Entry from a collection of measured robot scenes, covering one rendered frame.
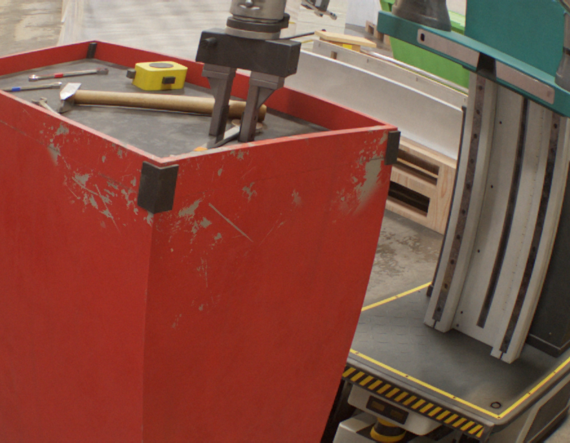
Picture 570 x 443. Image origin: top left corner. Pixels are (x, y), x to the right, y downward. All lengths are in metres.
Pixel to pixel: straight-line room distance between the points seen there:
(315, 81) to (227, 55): 3.22
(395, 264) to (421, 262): 0.13
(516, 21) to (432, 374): 0.86
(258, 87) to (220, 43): 0.08
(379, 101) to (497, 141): 2.18
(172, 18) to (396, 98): 1.32
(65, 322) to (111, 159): 0.27
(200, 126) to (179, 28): 3.61
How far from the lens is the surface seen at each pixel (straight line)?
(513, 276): 2.23
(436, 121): 4.19
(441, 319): 2.33
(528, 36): 2.04
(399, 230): 3.98
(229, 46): 1.32
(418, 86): 4.53
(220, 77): 1.34
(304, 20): 5.87
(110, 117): 1.41
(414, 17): 2.05
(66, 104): 1.43
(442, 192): 4.02
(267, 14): 1.29
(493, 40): 2.10
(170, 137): 1.33
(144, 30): 4.92
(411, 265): 3.65
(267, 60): 1.30
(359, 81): 4.40
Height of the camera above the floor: 1.26
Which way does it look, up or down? 19 degrees down
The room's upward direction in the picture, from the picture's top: 10 degrees clockwise
